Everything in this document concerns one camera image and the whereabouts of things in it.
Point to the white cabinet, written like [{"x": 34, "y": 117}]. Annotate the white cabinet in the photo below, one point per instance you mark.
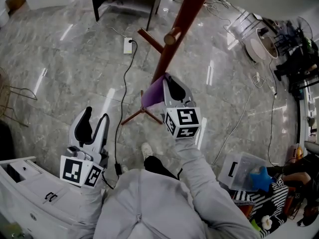
[{"x": 37, "y": 190}]

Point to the person's grey-clad torso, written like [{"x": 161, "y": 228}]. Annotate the person's grey-clad torso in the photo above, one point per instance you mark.
[{"x": 149, "y": 203}]

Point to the white power strip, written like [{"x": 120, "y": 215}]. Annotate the white power strip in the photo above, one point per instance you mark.
[{"x": 127, "y": 45}]

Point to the brown wooden coat stand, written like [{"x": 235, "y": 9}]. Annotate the brown wooden coat stand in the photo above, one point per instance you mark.
[{"x": 184, "y": 16}]

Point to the metal frame side table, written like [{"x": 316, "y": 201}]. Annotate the metal frame side table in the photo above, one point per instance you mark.
[{"x": 243, "y": 26}]

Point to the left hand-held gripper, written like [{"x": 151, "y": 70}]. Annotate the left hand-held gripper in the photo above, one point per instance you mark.
[{"x": 72, "y": 170}]

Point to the person's right forearm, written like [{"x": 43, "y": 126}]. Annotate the person's right forearm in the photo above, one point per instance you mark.
[{"x": 194, "y": 163}]

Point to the person's right shoe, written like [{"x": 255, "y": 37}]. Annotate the person's right shoe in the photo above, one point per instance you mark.
[{"x": 147, "y": 151}]

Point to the person's shoe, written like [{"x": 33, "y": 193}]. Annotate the person's shoe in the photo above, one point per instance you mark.
[
  {"x": 147, "y": 151},
  {"x": 124, "y": 169}
]

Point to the purple cloth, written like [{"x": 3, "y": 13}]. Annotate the purple cloth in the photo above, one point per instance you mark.
[{"x": 154, "y": 93}]

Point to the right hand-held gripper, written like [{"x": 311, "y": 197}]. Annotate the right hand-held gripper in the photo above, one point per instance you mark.
[{"x": 185, "y": 119}]

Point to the clear plastic storage box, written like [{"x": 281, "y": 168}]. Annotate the clear plastic storage box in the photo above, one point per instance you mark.
[{"x": 239, "y": 168}]

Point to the orange yellow container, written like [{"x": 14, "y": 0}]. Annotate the orange yellow container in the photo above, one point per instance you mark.
[{"x": 297, "y": 152}]

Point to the person's right leg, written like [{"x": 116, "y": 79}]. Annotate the person's right leg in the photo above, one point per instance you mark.
[{"x": 159, "y": 165}]

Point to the person's left shoe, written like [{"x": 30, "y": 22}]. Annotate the person's left shoe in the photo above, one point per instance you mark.
[{"x": 124, "y": 169}]

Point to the standing floor fan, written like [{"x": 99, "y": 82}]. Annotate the standing floor fan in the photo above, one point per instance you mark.
[{"x": 304, "y": 27}]

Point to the black white striped garment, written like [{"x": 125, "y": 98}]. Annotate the black white striped garment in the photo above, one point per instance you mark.
[{"x": 276, "y": 203}]

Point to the dark table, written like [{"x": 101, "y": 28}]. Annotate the dark table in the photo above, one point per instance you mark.
[{"x": 94, "y": 4}]

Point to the person's left forearm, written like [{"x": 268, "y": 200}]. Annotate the person's left forearm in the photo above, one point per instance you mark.
[{"x": 91, "y": 208}]

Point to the black metal stand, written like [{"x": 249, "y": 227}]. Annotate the black metal stand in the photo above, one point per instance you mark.
[{"x": 296, "y": 66}]

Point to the small white extension socket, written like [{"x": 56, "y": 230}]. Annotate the small white extension socket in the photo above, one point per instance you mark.
[{"x": 257, "y": 76}]

